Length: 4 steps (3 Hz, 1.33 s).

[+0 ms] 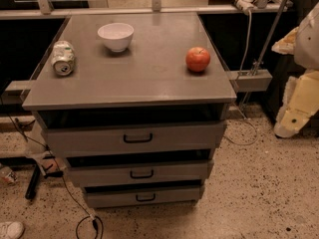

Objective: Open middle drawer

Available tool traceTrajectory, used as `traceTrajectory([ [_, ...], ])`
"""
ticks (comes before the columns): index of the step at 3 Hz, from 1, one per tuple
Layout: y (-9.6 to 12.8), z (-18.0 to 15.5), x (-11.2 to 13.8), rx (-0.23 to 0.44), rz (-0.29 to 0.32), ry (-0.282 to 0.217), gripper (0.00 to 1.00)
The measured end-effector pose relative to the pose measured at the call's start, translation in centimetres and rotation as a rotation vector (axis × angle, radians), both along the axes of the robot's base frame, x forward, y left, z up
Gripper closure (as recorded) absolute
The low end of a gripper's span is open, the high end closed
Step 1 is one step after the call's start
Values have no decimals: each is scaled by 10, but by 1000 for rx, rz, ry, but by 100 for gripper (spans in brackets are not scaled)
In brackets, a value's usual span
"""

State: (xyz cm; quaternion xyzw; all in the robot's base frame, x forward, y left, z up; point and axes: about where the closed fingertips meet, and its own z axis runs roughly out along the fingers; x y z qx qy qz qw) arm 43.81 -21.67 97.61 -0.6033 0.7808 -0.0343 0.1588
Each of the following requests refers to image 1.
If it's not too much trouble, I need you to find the grey drawer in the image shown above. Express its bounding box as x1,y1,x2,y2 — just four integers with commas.
69,160,213,187
84,185,204,208
42,121,226,157

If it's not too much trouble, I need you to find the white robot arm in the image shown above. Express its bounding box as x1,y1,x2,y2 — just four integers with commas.
271,3,319,137

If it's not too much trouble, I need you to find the grey top drawer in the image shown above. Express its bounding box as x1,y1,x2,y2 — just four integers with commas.
42,121,226,157

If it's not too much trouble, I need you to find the grey drawer cabinet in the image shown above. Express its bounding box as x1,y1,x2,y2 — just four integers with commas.
23,13,236,195

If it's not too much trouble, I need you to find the grey bottom drawer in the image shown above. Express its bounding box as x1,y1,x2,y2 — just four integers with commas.
84,185,204,208

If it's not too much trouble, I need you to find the metal diagonal rod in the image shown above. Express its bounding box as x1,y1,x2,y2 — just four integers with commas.
239,0,288,112

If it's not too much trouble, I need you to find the red apple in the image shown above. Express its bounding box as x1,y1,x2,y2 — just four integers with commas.
185,47,210,73

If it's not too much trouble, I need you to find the white ceramic bowl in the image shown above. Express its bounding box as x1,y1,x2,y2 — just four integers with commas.
98,23,134,52

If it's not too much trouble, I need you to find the crushed soda can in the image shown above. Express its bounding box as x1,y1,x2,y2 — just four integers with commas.
51,41,75,76

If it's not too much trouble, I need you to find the plastic bottle on floor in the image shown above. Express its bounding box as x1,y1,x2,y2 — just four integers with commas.
0,165,17,183

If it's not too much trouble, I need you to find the white shoe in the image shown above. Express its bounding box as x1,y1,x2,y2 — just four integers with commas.
0,221,24,239

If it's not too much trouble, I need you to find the grey metal bracket block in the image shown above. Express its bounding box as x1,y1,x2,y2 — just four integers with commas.
226,70,272,93

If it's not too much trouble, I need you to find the white power cable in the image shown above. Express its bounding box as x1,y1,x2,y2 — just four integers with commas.
222,9,259,147

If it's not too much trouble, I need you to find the black floor cable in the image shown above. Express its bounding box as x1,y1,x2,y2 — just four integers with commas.
0,97,105,239

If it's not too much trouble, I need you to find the black handled tool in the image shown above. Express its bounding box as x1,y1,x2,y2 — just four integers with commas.
25,165,63,200

